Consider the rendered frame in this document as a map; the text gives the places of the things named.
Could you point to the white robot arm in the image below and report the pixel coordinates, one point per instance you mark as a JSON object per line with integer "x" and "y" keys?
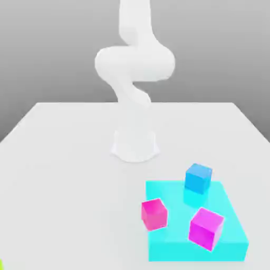
{"x": 135, "y": 63}

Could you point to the small blue cube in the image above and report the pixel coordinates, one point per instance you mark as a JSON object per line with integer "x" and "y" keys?
{"x": 197, "y": 179}

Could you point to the small pink cube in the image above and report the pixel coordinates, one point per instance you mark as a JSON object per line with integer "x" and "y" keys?
{"x": 154, "y": 215}

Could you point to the small magenta cube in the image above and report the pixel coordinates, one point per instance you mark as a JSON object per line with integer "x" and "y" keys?
{"x": 203, "y": 231}

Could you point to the large cyan box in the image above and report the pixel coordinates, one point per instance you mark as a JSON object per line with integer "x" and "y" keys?
{"x": 179, "y": 249}

